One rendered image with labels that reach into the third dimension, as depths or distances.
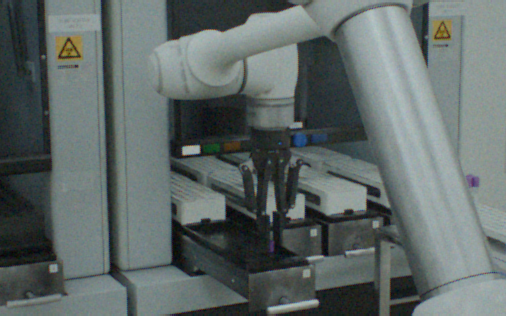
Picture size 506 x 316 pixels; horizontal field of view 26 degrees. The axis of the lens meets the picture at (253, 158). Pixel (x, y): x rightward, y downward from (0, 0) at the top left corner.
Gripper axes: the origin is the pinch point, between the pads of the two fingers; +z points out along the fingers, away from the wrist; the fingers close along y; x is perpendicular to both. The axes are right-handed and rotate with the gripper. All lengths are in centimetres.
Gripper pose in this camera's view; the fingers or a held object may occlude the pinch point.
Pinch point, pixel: (271, 230)
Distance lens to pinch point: 210.8
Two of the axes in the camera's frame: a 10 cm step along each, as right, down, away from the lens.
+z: 0.1, 9.8, 1.9
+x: 4.4, 1.7, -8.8
